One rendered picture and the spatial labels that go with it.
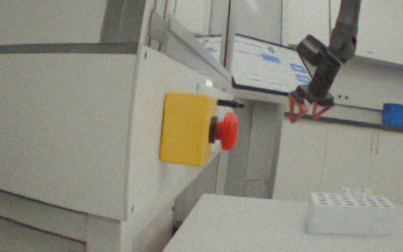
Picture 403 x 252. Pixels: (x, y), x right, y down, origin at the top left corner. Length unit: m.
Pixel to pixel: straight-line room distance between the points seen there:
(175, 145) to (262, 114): 1.33
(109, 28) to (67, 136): 0.10
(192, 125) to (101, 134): 0.12
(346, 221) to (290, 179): 3.29
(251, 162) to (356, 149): 2.20
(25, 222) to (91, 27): 0.20
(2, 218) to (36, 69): 0.17
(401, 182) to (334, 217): 3.51
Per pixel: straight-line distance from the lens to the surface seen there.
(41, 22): 0.40
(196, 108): 0.44
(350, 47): 1.08
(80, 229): 0.39
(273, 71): 1.75
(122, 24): 0.36
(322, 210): 0.52
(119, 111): 0.35
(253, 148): 1.75
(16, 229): 0.44
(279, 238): 0.49
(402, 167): 4.00
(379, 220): 0.54
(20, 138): 0.40
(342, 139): 3.81
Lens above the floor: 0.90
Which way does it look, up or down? 3 degrees down
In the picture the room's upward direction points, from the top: 6 degrees clockwise
